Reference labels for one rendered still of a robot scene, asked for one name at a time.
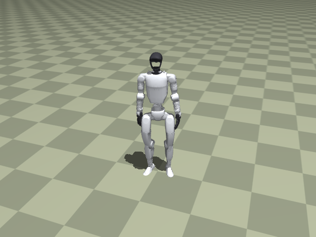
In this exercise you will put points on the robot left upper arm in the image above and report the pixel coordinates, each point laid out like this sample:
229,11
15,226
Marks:
173,86

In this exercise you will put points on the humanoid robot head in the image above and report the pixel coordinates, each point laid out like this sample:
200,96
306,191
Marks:
156,57

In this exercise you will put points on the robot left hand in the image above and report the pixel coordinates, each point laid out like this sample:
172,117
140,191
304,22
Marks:
177,121

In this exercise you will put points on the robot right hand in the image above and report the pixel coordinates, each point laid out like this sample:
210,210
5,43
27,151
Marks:
139,118

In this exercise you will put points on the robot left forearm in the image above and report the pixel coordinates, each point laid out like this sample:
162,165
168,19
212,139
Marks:
177,107

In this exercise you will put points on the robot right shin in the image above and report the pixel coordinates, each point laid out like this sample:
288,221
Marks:
149,152

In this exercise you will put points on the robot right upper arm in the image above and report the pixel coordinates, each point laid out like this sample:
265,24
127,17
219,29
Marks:
140,86

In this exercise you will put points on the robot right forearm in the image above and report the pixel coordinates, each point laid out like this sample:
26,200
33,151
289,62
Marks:
139,107

